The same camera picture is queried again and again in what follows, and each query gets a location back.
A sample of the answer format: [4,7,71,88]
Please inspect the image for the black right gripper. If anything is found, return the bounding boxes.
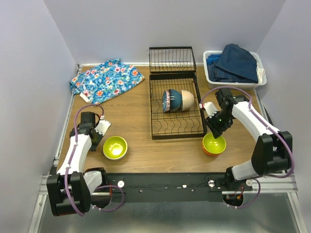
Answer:
[204,110,233,139]

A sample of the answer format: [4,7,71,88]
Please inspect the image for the blue triangle pattern bowl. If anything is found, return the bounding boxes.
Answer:
[162,91,171,112]

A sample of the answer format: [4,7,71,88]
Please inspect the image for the white bowl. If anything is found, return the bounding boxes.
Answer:
[181,90,194,111]

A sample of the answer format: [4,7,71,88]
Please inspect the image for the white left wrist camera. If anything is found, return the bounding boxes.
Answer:
[95,115,111,136]

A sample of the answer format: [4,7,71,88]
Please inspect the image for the blue floral cloth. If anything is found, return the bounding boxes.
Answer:
[69,58,145,104]

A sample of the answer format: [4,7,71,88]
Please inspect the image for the black wire dish rack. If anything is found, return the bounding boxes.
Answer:
[149,46,207,139]

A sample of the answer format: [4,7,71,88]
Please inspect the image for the white perforated basket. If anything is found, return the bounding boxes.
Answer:
[203,50,267,90]

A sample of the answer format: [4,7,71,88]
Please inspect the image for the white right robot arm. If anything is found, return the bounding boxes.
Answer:
[199,86,295,190]

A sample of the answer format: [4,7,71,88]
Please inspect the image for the aluminium frame rail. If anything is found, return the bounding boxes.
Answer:
[38,172,298,195]

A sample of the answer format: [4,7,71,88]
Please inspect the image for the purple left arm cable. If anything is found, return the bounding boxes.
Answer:
[64,104,125,216]

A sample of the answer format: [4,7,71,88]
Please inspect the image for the yellow-green bowl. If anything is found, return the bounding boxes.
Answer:
[103,136,128,160]

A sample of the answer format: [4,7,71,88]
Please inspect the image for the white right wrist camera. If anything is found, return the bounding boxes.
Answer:
[199,102,218,118]

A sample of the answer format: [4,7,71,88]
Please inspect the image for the green orange bowl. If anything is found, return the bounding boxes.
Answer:
[202,133,226,156]

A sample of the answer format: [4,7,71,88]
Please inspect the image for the dark blue jeans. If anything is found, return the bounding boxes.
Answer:
[206,44,259,83]

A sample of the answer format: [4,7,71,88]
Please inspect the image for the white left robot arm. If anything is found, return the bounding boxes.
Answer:
[46,112,111,216]

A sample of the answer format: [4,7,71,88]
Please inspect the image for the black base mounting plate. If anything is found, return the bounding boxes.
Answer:
[91,172,252,207]

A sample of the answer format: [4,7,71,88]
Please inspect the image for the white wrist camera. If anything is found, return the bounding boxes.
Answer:
[95,115,111,136]
[199,102,218,118]

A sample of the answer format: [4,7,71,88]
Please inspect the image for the dark glazed bowl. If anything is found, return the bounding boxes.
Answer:
[169,89,182,112]

